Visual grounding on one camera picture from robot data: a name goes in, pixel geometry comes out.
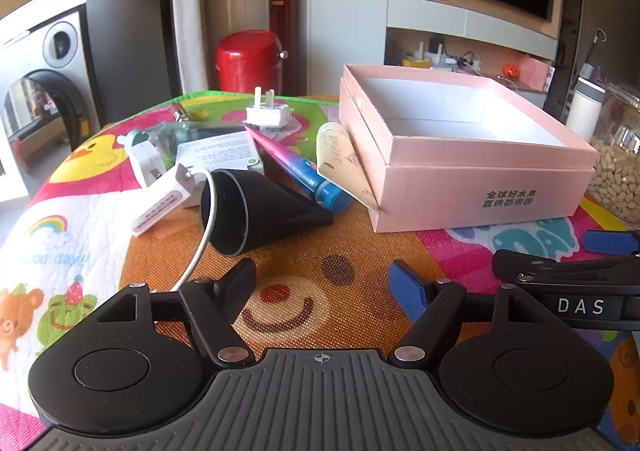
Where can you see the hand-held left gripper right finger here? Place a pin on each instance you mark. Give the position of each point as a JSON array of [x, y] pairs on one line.
[[406, 290]]

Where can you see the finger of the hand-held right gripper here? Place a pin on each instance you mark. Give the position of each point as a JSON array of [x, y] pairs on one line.
[[610, 242], [550, 265]]

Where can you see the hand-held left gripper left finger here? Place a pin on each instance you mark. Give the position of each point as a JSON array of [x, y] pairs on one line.
[[236, 283]]

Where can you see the black plastic funnel nozzle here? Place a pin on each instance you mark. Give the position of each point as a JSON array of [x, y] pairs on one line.
[[280, 211]]

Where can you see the pink cardboard box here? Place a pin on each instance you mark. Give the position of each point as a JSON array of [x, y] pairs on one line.
[[480, 181]]

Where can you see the pink and blue tube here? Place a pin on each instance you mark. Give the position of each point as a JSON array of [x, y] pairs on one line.
[[305, 173]]

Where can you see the white paper packet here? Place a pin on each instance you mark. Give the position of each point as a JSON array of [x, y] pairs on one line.
[[220, 153]]

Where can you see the white square power adapter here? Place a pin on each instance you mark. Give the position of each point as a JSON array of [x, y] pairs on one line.
[[145, 158]]

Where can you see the white plug adapter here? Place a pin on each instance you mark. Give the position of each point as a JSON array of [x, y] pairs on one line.
[[267, 113]]

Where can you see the glass jar of nuts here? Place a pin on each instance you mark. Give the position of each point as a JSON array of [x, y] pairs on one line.
[[617, 171]]

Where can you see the colourful cartoon printed mat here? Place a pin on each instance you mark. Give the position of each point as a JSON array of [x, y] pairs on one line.
[[325, 241]]

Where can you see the white bottle with grey cap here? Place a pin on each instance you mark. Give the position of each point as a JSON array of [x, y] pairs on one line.
[[584, 111]]

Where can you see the pink box on shelf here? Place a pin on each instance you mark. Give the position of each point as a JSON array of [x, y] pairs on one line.
[[535, 73]]

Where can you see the orange pumpkin toy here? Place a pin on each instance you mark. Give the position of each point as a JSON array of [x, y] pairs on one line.
[[510, 71]]

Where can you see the red round bin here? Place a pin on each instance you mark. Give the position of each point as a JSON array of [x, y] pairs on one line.
[[247, 61]]

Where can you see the yellow item on shelf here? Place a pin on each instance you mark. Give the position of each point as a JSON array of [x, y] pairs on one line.
[[416, 63]]

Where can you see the white media cabinet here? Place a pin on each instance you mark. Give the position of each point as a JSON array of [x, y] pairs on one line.
[[450, 21]]

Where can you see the silver washing machine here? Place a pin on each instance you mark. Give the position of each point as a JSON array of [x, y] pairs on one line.
[[45, 81]]

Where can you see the white curtain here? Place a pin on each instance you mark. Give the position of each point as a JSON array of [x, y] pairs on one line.
[[190, 6]]

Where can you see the dark tall cabinet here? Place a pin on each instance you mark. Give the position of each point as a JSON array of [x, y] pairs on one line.
[[127, 21]]

